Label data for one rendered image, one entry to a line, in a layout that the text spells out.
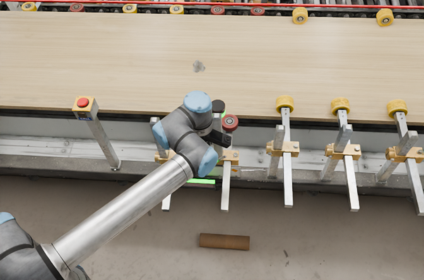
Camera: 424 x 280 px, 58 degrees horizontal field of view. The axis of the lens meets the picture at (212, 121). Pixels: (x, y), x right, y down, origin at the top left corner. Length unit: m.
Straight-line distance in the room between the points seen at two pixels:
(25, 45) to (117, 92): 0.66
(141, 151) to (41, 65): 0.69
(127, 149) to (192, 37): 0.70
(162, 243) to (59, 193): 0.80
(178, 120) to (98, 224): 0.40
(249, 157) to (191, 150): 0.87
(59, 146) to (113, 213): 1.19
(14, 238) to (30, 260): 0.08
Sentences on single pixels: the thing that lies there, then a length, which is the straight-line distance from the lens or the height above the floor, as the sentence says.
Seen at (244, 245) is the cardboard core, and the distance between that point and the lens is 2.40.
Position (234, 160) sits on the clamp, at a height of 0.87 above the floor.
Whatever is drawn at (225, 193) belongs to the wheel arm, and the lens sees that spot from 1.65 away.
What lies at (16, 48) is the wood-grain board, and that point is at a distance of 2.39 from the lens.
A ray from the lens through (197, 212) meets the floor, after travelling 2.54.
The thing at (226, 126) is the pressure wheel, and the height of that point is 0.91.
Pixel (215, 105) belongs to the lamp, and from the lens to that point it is 1.49.
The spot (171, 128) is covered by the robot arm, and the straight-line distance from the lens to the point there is 1.21.
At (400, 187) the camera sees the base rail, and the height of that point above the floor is 0.70.
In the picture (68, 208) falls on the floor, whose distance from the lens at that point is 2.76.
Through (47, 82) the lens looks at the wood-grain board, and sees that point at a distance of 2.13.
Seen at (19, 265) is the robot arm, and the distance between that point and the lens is 1.07.
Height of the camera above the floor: 2.37
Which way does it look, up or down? 56 degrees down
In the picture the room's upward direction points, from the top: 4 degrees counter-clockwise
